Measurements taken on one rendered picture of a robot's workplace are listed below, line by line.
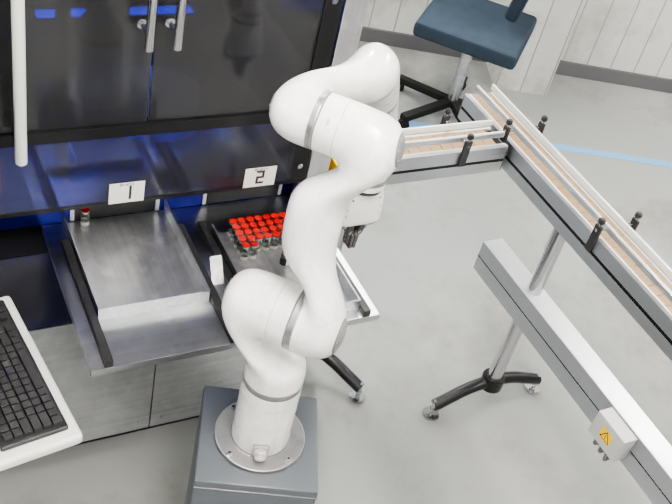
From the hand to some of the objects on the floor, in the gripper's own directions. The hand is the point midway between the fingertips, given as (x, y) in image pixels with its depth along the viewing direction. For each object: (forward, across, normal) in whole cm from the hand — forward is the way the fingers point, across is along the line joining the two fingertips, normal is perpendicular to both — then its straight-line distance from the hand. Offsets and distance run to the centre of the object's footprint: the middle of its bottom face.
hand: (350, 237), depth 214 cm
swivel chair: (+112, +172, +185) cm, 276 cm away
